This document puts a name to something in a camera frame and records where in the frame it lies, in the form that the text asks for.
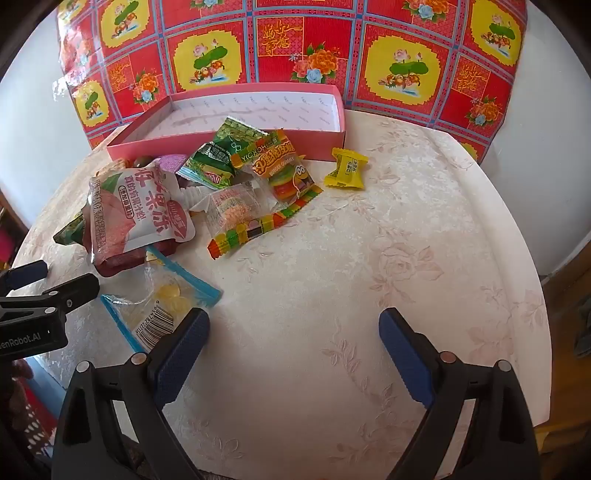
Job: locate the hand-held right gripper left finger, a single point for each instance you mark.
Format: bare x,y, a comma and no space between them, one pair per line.
182,355

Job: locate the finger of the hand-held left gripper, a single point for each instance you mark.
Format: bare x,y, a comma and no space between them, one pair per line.
25,274
74,290

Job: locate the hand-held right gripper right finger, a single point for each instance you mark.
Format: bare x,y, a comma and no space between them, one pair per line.
404,355

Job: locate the clear blue-edged candy packet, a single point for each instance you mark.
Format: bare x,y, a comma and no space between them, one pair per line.
171,295

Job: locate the pink jelly drink pouch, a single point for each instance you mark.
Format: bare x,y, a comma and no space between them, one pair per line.
134,217

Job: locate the clear rainbow-edged gummy packet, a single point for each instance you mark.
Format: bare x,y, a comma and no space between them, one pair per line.
231,207

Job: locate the dark green snack packet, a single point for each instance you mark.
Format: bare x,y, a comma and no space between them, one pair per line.
69,235
207,161

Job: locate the yellow candy packet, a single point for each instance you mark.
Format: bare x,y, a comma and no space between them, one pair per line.
344,168

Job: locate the orange gummy packet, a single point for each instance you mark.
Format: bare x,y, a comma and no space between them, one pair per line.
272,159

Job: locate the light green patterned packet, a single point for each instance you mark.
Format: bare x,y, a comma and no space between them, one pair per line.
235,134

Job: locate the pink cardboard box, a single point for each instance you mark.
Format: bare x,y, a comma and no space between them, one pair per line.
318,145

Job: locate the brown round candy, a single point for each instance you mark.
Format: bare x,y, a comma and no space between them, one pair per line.
138,162

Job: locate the purple candy packet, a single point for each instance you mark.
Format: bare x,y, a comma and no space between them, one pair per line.
170,164

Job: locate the yellow foam floor mat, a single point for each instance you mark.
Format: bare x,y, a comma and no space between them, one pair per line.
554,443

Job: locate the red floral printed sheet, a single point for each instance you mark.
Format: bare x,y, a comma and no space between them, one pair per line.
277,46

